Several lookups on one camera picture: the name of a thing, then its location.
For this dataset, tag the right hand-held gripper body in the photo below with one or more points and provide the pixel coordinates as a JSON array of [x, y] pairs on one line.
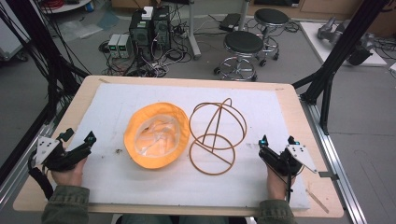
[[280, 161]]

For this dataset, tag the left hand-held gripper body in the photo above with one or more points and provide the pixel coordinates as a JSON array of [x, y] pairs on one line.
[[59, 157]]

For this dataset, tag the orange bucket hat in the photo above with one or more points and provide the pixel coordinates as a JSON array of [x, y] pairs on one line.
[[132, 146]]

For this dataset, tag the person's left hand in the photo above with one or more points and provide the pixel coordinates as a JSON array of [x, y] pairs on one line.
[[70, 177]]

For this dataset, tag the person's right hand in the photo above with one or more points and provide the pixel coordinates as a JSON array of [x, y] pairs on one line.
[[275, 185]]

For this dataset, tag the thin wooden stick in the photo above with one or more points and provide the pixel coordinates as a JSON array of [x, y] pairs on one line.
[[317, 201]]

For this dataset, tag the white foam mat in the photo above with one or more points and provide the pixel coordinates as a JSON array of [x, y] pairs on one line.
[[124, 189]]

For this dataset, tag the clear plastic hat stuffing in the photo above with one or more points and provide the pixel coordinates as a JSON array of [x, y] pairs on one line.
[[157, 137]]

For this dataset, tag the grey bench power supply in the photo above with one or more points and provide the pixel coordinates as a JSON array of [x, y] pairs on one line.
[[125, 46], [113, 45]]

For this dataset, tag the black round stool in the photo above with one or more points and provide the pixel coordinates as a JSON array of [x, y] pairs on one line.
[[243, 42], [271, 16]]

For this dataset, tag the clear plastic sheet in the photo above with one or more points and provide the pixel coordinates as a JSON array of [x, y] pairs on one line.
[[77, 31]]

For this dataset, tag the white floor board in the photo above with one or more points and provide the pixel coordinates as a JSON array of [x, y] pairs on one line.
[[314, 37]]

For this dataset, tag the grey equipment case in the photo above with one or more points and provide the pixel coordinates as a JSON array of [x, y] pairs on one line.
[[9, 40]]

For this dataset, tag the black computer tower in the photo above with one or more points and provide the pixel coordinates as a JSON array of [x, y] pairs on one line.
[[162, 29], [140, 34]]

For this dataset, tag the flat black box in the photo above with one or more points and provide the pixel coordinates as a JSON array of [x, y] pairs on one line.
[[229, 21]]

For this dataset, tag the round white table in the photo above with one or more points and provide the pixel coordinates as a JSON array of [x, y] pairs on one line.
[[73, 5]]

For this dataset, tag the grey metal pole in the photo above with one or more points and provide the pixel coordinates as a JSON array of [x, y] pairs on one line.
[[244, 14]]

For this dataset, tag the grey metal desk leg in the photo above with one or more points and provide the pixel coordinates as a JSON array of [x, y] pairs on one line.
[[193, 31]]

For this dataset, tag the white box on tower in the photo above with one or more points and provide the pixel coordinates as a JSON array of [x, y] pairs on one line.
[[147, 13]]

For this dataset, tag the aluminium table rail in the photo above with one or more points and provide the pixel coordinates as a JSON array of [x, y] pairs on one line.
[[18, 180], [336, 161]]

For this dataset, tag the small metal bracket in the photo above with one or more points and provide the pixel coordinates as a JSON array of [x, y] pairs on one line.
[[328, 175]]

